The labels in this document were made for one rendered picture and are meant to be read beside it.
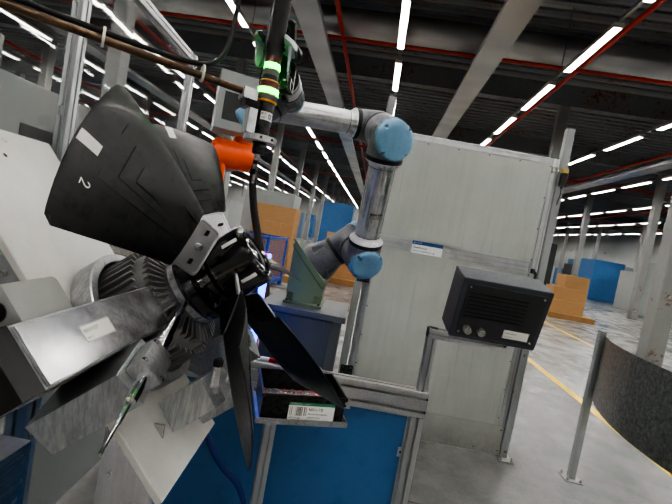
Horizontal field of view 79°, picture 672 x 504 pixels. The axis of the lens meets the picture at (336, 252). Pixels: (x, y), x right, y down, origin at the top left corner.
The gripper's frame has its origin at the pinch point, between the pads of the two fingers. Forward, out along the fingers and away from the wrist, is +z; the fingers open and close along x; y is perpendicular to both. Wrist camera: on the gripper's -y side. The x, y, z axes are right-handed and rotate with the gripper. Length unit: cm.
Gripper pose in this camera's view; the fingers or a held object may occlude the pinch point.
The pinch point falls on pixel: (273, 33)
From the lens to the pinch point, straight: 93.3
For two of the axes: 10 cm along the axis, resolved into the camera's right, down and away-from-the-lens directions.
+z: -0.1, 0.5, -10.0
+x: -9.8, -1.8, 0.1
